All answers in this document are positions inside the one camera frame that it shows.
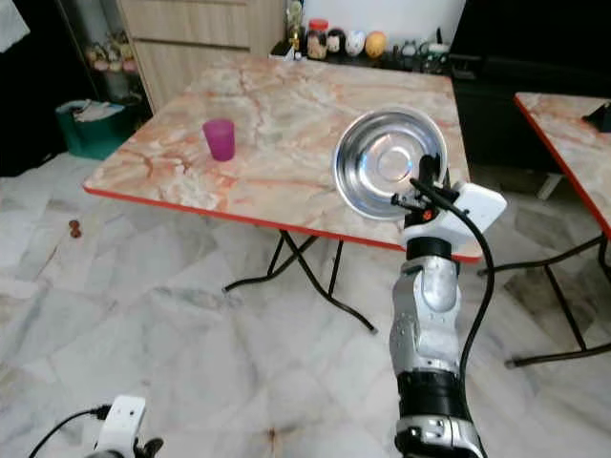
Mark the round stainless steel bowl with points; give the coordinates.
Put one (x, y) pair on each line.
(377, 164)

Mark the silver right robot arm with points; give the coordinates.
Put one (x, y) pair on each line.
(431, 315)

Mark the orange egg figurine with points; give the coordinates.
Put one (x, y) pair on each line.
(375, 44)

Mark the marble-top folding table red edge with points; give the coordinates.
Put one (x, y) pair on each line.
(573, 143)
(296, 114)

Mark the black low cabinet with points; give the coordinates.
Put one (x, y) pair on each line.
(525, 67)

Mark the white egg figurine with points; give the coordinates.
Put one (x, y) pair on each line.
(355, 43)

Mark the black egg figurine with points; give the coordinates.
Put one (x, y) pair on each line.
(335, 42)

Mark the red-lidded glass jar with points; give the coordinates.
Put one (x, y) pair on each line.
(316, 41)

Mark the small black object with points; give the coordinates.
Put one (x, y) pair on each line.
(598, 111)

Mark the gold trophy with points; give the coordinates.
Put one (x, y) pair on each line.
(292, 29)

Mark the purple plastic cup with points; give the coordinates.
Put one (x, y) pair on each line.
(219, 140)

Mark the green storage bin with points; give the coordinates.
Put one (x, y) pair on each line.
(94, 135)

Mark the light wooden cabinet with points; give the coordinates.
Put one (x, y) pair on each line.
(200, 43)

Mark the glass shelf with figurines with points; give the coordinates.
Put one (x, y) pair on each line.
(110, 50)

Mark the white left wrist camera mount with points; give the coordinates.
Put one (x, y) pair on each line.
(120, 423)

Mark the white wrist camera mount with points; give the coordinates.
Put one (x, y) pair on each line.
(473, 205)
(120, 423)

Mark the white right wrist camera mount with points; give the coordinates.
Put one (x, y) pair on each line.
(473, 205)

